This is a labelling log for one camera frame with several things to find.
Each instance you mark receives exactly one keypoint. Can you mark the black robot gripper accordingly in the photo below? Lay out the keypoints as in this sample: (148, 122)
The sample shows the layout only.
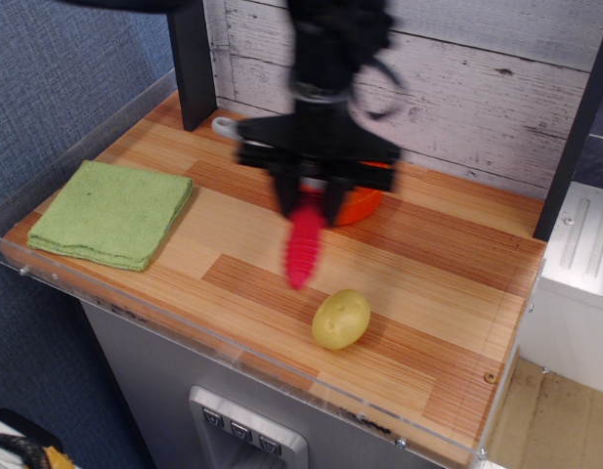
(321, 142)

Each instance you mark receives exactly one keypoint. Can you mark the red handled ice cream scoop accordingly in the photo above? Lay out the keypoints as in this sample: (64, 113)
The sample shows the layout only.
(304, 242)

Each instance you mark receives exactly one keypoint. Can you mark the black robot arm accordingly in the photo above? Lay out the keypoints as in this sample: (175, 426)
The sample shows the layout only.
(333, 40)

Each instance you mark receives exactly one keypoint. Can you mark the green folded towel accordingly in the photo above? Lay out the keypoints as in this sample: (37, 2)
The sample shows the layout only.
(111, 215)

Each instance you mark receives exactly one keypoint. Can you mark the yellow toy potato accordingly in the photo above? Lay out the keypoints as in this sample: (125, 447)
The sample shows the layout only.
(341, 319)

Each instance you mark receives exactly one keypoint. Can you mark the grey toy fridge cabinet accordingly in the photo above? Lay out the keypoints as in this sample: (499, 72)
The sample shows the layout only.
(156, 375)

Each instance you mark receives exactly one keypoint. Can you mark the silver dispenser button panel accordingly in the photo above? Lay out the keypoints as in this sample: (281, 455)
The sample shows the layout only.
(247, 432)

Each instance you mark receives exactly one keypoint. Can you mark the white toy sink unit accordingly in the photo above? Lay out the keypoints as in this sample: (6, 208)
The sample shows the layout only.
(562, 330)

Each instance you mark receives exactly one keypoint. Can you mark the clear acrylic table guard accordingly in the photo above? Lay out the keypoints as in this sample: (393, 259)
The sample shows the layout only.
(446, 265)

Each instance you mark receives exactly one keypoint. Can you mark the yellow object at corner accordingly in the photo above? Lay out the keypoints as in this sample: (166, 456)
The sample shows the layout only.
(51, 458)

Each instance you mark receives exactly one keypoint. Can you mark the orange pot with grey handle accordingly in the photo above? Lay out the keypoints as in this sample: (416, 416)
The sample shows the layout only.
(356, 204)

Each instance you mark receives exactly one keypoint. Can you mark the dark grey left post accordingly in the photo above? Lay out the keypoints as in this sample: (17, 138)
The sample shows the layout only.
(192, 61)

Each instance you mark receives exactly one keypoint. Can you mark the dark grey post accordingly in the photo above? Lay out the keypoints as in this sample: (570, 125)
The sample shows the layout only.
(192, 61)
(567, 165)

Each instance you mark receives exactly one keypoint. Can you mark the dark grey right post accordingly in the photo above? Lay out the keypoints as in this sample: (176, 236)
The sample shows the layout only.
(567, 165)

